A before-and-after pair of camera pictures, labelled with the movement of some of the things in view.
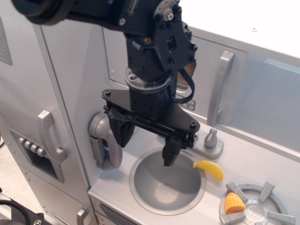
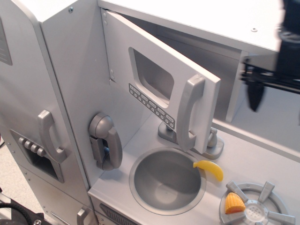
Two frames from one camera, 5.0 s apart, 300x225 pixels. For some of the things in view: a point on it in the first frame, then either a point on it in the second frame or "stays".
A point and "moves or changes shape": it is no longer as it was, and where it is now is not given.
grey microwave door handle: (218, 112) → (194, 87)
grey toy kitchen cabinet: (244, 167) stays
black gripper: (152, 108) → (259, 70)
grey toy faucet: (209, 145) stays
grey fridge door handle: (46, 121) stays
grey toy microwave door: (205, 73) moves or changes shape
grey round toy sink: (166, 190) stays
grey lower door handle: (81, 215) stays
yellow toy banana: (210, 166) stays
